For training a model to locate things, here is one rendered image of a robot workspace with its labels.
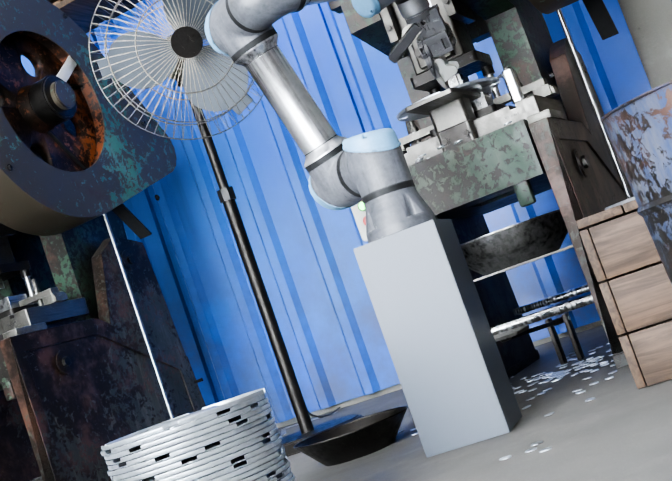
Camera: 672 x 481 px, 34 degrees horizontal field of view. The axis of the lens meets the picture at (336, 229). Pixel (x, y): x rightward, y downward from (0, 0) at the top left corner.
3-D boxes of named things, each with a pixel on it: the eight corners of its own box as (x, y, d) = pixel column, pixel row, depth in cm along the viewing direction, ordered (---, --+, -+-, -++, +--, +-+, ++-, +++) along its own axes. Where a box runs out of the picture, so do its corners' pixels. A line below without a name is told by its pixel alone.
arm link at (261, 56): (360, 206, 236) (216, -8, 231) (325, 224, 248) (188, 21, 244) (395, 180, 242) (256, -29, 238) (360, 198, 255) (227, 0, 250)
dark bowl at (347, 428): (390, 452, 251) (380, 423, 252) (281, 484, 263) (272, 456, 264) (433, 423, 279) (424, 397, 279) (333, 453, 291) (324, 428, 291)
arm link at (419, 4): (394, 7, 268) (399, -1, 275) (402, 24, 270) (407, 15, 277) (421, -6, 265) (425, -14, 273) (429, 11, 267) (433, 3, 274)
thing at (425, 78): (481, 68, 294) (474, 49, 294) (415, 97, 302) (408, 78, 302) (497, 72, 308) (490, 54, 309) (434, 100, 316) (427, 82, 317)
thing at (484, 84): (500, 90, 305) (499, 88, 305) (499, 72, 276) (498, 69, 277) (402, 127, 309) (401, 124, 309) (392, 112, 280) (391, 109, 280)
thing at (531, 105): (542, 115, 280) (534, 94, 281) (389, 178, 298) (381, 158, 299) (567, 119, 308) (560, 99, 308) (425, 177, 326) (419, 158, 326)
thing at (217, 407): (258, 398, 173) (256, 393, 173) (84, 459, 172) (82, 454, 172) (271, 388, 201) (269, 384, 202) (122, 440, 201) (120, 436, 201)
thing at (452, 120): (469, 135, 273) (451, 85, 274) (420, 155, 278) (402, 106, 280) (497, 137, 296) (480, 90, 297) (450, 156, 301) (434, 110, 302)
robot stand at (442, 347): (509, 432, 217) (432, 219, 221) (426, 458, 222) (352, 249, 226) (522, 416, 234) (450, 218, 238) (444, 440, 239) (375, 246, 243)
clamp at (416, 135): (441, 139, 304) (429, 105, 305) (388, 161, 311) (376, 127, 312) (448, 140, 310) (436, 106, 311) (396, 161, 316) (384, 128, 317)
